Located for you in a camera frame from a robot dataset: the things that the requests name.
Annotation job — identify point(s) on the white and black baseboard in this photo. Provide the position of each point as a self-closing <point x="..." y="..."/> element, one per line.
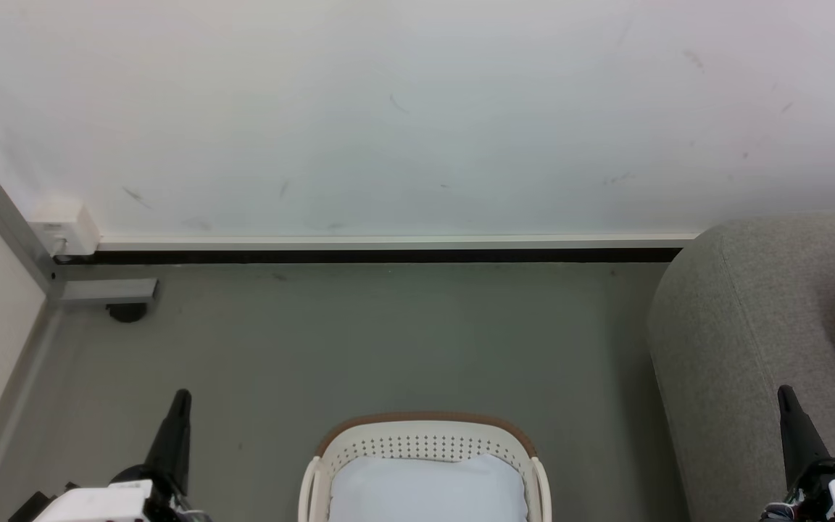
<point x="388" y="250"/>

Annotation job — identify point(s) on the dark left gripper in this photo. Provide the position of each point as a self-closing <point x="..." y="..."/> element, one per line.
<point x="167" y="504"/>

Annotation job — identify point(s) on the grey metal partition frame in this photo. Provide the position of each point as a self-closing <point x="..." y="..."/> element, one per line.
<point x="1" y="210"/>

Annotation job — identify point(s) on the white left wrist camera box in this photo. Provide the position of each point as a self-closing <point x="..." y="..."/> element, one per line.
<point x="98" y="504"/>

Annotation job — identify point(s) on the white laundry basket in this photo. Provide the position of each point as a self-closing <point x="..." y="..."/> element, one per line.
<point x="425" y="442"/>

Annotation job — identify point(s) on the black caster wheel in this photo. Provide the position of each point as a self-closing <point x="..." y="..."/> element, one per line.
<point x="127" y="313"/>

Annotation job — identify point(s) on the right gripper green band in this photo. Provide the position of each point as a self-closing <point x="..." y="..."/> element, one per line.
<point x="812" y="493"/>

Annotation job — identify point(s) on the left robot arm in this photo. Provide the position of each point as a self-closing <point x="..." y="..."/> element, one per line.
<point x="30" y="509"/>

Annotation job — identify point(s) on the grey fabric sofa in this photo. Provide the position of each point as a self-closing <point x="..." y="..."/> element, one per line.
<point x="736" y="326"/>

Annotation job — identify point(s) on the pale blue clothing item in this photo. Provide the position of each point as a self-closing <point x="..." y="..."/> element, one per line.
<point x="425" y="493"/>

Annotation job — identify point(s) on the white wall outlet box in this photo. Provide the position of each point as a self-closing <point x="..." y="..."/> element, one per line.
<point x="62" y="228"/>

